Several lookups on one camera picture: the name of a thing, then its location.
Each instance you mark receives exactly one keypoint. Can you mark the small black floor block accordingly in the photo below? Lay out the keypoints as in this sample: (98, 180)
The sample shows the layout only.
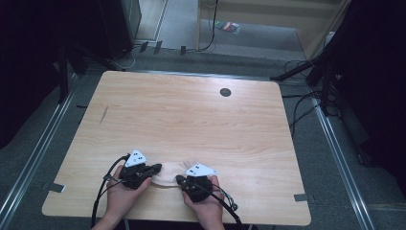
(158, 47)
(144, 46)
(183, 50)

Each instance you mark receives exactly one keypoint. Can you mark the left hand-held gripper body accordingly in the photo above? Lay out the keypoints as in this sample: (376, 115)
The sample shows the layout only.
(134, 175)

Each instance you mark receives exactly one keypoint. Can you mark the black curtain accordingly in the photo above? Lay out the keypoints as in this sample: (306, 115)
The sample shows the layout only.
(376, 80)
(28, 48)

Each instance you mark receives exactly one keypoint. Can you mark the colourful packet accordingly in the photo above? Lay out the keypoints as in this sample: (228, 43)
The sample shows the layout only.
(228, 27)

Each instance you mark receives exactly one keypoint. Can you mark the metal floor rail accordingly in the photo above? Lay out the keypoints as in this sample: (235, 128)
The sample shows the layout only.
(35, 159)
(343, 166)

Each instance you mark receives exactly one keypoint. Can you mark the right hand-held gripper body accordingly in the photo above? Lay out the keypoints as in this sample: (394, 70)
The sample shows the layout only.
(199, 188)

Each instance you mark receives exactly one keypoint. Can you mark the pink sock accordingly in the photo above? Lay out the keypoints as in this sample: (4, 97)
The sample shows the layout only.
(167, 175)

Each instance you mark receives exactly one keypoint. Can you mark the black metal stand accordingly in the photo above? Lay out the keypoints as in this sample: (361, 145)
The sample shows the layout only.
(325, 86)
(63, 76)

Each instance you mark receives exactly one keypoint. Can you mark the grey tape piece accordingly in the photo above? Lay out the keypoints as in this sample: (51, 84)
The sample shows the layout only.
(56, 187)
(301, 197)

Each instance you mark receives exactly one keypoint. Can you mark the person's right hand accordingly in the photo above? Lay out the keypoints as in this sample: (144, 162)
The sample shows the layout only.
(209, 209)

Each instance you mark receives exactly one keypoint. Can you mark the person's left hand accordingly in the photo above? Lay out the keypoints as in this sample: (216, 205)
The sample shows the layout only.
(123, 199)

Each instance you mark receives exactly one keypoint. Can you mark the dark cabinet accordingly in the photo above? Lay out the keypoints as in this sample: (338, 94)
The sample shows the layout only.
(124, 25)

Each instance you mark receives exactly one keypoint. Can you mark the black round table grommet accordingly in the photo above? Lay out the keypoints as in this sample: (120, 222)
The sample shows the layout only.
(225, 92)

